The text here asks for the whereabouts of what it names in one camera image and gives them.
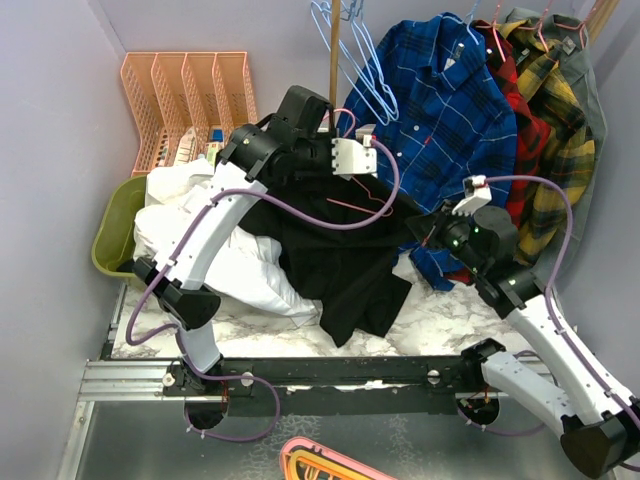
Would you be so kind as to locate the blue plaid shirt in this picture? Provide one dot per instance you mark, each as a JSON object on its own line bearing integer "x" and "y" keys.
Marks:
{"x": 436, "y": 107}

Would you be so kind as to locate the yellow plaid shirt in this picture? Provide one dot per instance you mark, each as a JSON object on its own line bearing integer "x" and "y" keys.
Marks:
{"x": 568, "y": 157}

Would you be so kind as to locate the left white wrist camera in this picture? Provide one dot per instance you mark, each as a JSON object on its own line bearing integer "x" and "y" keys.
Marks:
{"x": 353, "y": 157}

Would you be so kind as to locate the wooden clothes rack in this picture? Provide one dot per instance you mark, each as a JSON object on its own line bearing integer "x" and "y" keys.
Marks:
{"x": 341, "y": 58}

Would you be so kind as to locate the white shirt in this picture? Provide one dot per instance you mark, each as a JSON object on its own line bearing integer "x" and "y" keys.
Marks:
{"x": 246, "y": 268}

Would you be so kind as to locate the aluminium frame rail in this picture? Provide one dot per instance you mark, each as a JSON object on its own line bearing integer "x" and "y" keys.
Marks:
{"x": 104, "y": 381}

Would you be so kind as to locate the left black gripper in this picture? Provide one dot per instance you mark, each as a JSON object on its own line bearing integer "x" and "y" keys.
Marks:
{"x": 326, "y": 167}

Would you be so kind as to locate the pink perforated file organizer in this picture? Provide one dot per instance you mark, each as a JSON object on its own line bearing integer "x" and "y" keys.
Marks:
{"x": 173, "y": 93}

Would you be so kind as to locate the red plaid shirt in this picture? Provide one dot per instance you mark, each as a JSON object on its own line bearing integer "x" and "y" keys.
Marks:
{"x": 532, "y": 132}

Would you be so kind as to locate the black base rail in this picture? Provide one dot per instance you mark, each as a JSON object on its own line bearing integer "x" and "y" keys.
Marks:
{"x": 328, "y": 386}

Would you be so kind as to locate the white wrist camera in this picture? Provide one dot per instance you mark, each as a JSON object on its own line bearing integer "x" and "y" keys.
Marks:
{"x": 353, "y": 157}
{"x": 477, "y": 194}

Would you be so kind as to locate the grey shirt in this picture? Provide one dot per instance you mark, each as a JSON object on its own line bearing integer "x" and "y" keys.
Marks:
{"x": 576, "y": 65}

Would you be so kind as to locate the green plastic basket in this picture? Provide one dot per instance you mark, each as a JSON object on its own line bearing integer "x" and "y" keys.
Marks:
{"x": 113, "y": 247}

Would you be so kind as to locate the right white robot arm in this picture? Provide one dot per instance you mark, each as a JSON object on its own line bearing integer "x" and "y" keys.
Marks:
{"x": 595, "y": 417}

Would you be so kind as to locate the blue wire hanger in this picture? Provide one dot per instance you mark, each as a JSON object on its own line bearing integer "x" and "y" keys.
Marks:
{"x": 369, "y": 82}
{"x": 470, "y": 25}

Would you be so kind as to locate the blue item in organizer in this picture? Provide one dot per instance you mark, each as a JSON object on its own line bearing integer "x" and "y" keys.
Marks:
{"x": 217, "y": 135}

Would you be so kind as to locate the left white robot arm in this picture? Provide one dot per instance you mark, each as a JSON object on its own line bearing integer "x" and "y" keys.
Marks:
{"x": 176, "y": 274}

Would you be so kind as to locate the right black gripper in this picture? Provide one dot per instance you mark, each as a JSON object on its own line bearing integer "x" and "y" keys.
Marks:
{"x": 424, "y": 225}

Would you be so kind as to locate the black shirt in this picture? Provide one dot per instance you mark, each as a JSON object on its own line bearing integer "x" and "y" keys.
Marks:
{"x": 349, "y": 272}

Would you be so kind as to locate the pink orange object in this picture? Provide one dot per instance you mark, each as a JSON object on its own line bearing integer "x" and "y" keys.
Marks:
{"x": 303, "y": 458}

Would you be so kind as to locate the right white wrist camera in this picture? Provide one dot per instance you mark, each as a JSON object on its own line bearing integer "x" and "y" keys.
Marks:
{"x": 477, "y": 194}

